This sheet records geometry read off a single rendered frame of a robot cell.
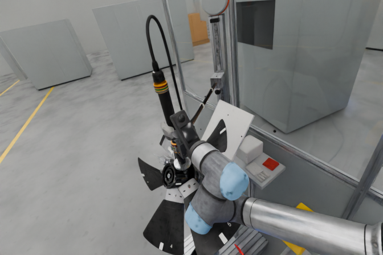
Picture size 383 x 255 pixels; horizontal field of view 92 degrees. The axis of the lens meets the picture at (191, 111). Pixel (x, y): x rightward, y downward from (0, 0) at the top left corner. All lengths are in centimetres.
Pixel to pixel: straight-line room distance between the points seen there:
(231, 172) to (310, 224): 18
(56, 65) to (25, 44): 93
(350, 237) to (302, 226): 8
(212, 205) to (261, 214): 13
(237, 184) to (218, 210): 9
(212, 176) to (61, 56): 764
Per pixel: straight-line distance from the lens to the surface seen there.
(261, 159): 146
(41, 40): 795
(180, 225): 105
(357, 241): 49
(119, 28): 609
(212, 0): 118
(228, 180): 45
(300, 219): 52
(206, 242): 85
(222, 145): 74
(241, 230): 204
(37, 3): 1311
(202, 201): 50
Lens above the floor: 192
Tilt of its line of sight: 32 degrees down
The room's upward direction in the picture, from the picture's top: 11 degrees counter-clockwise
